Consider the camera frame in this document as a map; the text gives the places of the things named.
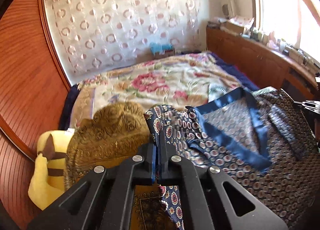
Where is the circle patterned sheer curtain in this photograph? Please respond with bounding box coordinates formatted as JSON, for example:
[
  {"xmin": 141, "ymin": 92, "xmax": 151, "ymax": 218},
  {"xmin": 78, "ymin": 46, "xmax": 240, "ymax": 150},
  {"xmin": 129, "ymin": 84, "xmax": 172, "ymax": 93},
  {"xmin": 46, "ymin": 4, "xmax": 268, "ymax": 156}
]
[{"xmin": 45, "ymin": 0, "xmax": 200, "ymax": 81}]

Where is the floral bed quilt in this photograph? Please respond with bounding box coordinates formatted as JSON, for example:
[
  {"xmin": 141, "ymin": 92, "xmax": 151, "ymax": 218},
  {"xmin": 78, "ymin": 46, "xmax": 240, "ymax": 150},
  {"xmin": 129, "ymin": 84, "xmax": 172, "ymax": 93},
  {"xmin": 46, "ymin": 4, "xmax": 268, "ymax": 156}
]
[{"xmin": 70, "ymin": 52, "xmax": 242, "ymax": 128}]

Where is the navy blue blanket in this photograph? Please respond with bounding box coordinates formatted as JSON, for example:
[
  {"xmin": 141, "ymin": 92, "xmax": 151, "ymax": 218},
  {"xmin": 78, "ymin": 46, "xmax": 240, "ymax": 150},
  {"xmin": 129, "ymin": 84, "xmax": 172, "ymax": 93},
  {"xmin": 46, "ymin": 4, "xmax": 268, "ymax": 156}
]
[{"xmin": 209, "ymin": 52, "xmax": 260, "ymax": 91}]

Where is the yellow plush toy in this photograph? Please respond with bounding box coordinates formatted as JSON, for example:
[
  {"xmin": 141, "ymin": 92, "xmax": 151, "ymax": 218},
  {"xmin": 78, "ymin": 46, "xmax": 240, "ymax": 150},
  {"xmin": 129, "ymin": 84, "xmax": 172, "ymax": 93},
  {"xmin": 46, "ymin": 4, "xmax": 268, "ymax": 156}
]
[{"xmin": 28, "ymin": 129, "xmax": 75, "ymax": 210}]

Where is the palm leaf print sheet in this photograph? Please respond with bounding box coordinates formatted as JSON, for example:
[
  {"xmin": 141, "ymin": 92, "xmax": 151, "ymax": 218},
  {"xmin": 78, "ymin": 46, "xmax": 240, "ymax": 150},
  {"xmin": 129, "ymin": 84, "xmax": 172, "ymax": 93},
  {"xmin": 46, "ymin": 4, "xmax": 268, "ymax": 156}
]
[{"xmin": 208, "ymin": 84, "xmax": 276, "ymax": 102}]

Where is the cardboard box on cabinet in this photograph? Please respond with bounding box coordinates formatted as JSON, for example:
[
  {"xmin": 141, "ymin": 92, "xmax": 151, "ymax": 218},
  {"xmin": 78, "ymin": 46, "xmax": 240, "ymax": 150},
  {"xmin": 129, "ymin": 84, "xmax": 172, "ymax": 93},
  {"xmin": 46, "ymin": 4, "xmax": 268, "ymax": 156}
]
[{"xmin": 221, "ymin": 15, "xmax": 255, "ymax": 34}]

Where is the wooden window-side cabinet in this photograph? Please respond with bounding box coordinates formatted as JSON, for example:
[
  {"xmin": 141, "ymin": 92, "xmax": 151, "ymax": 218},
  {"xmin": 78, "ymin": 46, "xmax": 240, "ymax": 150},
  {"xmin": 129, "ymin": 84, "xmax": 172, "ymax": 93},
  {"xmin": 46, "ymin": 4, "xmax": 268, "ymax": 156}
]
[{"xmin": 206, "ymin": 27, "xmax": 319, "ymax": 100}]

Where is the window with wooden frame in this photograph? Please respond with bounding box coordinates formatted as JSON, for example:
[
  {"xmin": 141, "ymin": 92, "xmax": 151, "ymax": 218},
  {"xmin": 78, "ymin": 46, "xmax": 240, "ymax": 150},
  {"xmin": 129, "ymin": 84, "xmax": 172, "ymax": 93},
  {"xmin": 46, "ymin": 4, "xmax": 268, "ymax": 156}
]
[{"xmin": 257, "ymin": 0, "xmax": 319, "ymax": 61}]

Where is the navy medallion patterned shirt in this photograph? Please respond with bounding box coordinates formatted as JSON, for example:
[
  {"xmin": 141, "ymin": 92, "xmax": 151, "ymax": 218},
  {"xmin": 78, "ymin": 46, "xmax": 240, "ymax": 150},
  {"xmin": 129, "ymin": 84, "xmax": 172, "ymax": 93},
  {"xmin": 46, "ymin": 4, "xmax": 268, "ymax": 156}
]
[{"xmin": 144, "ymin": 87, "xmax": 319, "ymax": 229}]

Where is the wooden louvered wardrobe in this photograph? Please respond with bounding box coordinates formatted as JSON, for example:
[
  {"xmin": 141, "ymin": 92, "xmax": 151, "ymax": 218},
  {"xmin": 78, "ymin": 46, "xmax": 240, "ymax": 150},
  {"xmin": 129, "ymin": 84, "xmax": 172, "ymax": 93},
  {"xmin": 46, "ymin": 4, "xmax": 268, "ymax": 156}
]
[{"xmin": 1, "ymin": 0, "xmax": 69, "ymax": 229}]

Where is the blue toy at bedhead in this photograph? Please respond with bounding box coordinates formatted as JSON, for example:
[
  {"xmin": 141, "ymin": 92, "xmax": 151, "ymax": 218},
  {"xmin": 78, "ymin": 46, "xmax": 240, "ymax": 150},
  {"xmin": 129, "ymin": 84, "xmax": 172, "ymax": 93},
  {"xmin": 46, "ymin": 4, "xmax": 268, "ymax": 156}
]
[{"xmin": 149, "ymin": 43, "xmax": 175, "ymax": 57}]

